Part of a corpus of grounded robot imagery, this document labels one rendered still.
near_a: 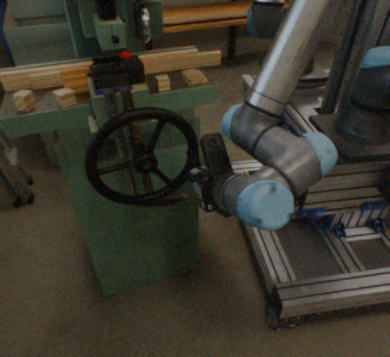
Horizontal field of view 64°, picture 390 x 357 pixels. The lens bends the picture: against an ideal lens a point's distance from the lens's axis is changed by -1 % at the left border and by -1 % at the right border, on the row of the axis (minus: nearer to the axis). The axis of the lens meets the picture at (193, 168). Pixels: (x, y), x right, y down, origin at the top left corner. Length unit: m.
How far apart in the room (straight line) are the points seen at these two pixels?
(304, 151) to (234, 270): 1.10
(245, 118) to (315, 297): 0.85
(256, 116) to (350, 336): 1.13
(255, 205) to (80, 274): 1.26
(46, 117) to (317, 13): 0.67
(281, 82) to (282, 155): 0.13
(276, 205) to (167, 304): 1.05
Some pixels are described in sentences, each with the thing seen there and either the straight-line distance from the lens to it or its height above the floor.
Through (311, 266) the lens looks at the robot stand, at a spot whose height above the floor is 0.21.
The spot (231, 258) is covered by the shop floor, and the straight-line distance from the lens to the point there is 1.60.
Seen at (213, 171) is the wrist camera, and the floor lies 0.89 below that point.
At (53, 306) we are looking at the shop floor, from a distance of 1.57.
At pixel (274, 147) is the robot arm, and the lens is 0.54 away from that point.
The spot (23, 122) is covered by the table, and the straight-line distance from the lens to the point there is 0.92.
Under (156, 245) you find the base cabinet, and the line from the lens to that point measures 1.32.
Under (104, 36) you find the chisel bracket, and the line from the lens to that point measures 0.97.
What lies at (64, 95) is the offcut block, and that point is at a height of 0.93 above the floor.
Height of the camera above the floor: 1.28
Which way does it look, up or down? 38 degrees down
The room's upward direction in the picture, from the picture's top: straight up
